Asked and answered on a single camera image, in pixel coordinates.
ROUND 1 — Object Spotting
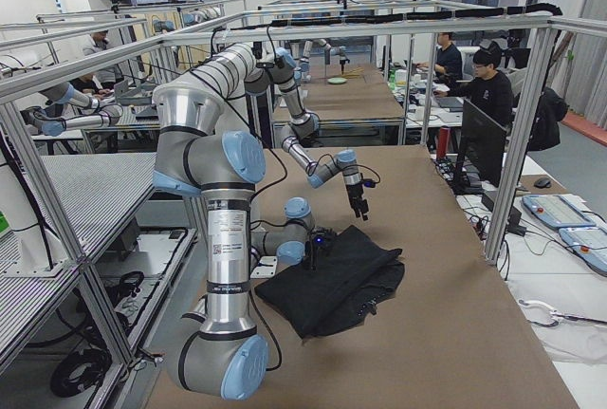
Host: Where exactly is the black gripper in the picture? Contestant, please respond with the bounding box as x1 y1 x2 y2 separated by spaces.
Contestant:
303 232 322 270
346 183 369 221

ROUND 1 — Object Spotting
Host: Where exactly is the black printed t-shirt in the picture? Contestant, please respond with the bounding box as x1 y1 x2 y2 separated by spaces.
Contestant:
255 226 405 339

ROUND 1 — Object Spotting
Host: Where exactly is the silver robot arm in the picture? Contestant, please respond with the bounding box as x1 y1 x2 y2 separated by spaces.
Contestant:
244 47 369 220
153 44 297 400

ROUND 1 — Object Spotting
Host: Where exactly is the red thermos bottle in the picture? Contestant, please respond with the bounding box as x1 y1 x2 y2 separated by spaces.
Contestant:
436 126 451 159

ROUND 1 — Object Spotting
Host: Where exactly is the black computer monitor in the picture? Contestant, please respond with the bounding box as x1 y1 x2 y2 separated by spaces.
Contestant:
451 100 507 195

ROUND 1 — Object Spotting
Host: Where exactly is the man in black sweater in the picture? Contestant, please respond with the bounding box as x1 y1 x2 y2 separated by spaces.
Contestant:
434 47 514 127

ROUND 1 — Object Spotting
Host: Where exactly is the black computer mouse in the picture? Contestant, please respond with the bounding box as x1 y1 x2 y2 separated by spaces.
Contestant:
533 177 552 189

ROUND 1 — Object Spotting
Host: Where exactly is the teach pendant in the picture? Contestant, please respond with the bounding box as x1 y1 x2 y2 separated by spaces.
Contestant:
559 227 607 276
522 195 596 230

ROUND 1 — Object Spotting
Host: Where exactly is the striped work table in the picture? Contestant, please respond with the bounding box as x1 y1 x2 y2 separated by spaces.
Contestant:
0 151 160 282

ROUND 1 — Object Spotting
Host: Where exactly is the aluminium frame cage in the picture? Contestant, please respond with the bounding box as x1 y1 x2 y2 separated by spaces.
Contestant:
0 0 565 367

